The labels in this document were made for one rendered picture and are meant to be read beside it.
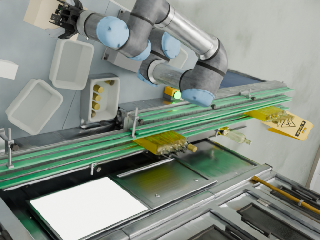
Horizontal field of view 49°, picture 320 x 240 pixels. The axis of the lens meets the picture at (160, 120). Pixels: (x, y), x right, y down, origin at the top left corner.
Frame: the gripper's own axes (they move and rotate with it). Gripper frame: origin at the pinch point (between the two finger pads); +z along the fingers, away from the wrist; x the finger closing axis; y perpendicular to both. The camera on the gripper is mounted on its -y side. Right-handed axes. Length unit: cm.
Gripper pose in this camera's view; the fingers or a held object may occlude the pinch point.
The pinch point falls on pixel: (58, 15)
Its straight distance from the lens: 126.2
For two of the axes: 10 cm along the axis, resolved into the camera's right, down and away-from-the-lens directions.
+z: -6.8, -3.5, 6.5
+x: -3.7, 9.2, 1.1
